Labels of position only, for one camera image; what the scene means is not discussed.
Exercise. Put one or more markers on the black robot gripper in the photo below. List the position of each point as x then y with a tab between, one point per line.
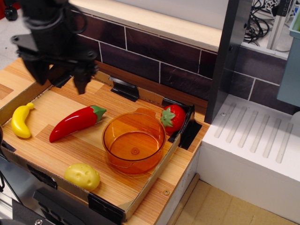
41	48

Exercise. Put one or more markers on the yellow toy banana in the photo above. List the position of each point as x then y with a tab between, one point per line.
19	117

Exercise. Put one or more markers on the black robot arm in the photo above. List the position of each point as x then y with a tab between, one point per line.
57	15

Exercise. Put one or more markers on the orange transparent plastic pot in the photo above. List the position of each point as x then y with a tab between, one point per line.
134	141

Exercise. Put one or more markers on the red toy chili pepper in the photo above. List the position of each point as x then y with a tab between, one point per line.
78	120

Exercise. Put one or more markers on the black caster wheel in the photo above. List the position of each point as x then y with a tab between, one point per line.
10	13

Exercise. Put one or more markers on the yellow toy potato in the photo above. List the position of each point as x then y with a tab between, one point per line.
82	175

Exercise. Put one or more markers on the red toy strawberry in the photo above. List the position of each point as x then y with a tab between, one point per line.
172	118

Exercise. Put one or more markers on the black equipment at bottom left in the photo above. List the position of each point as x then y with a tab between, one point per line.
38	192

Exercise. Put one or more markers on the white toy sink drainboard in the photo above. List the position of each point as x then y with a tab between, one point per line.
253	153

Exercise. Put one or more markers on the grey-blue plastic bin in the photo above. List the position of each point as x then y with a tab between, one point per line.
289	90

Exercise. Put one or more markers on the dark grey shelf frame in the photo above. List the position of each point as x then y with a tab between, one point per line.
189	62

